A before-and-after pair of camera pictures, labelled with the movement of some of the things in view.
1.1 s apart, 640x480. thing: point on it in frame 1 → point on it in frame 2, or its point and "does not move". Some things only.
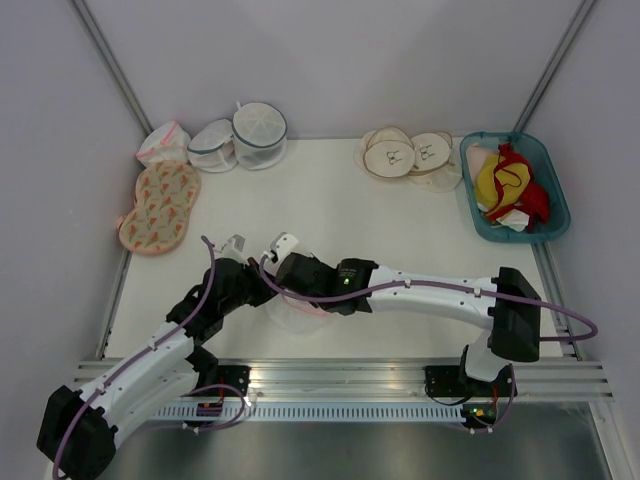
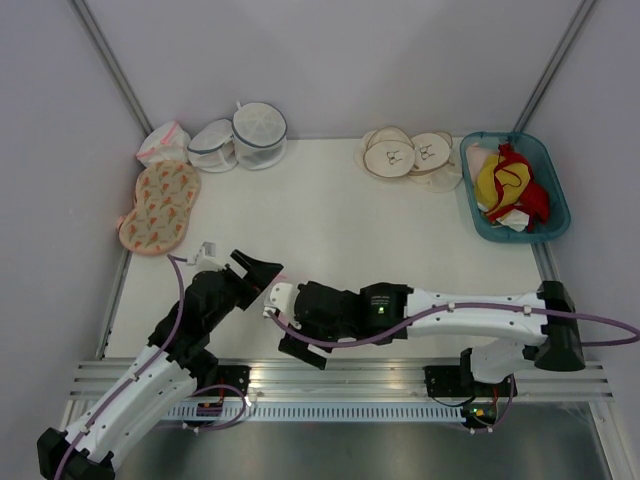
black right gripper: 312,258 → 299,348
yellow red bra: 497,185 does not move
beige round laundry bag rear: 433,170 does not move
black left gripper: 264,291 does not move
